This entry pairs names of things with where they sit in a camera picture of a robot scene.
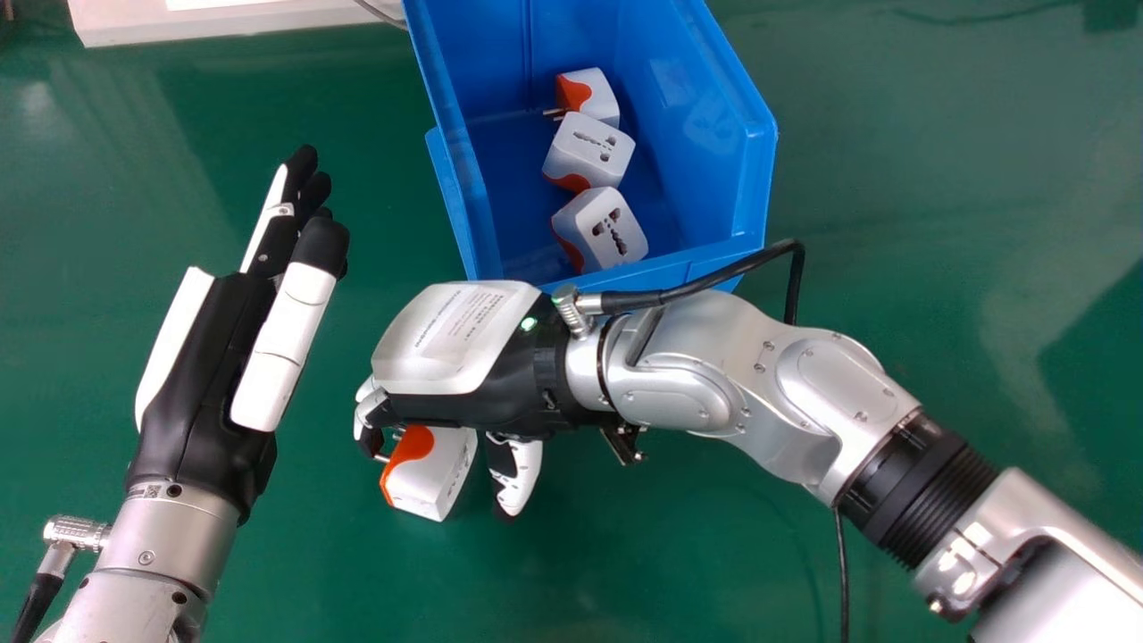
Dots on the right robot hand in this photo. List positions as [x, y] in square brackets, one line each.
[464, 348]

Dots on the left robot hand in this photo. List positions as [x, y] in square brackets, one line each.
[207, 375]

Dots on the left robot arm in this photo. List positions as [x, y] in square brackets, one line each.
[134, 572]

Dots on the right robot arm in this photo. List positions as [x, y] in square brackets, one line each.
[804, 420]

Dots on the white socket strip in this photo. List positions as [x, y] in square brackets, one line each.
[223, 18]

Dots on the blue plastic bin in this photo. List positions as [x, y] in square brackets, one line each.
[594, 134]

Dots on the white-and-orange plug adapter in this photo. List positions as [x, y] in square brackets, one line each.
[600, 230]
[587, 154]
[429, 473]
[589, 96]

